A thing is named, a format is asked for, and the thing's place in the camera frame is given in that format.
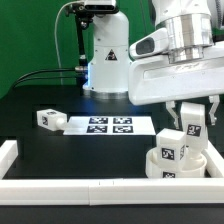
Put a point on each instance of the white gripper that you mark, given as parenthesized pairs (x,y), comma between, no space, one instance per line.
(154,80)

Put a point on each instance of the white round stool seat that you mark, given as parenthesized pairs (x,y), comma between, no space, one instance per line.
(153,170)

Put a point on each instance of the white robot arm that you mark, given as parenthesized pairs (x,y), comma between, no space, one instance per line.
(178,61)

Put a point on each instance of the white marker sheet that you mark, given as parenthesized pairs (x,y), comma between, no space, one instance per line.
(110,125)

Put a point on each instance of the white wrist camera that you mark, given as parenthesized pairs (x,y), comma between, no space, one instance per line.
(155,43)

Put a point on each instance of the white U-shaped frame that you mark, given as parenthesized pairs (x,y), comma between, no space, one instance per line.
(111,191)

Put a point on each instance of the black camera on stand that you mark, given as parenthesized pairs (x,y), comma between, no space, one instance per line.
(84,11)

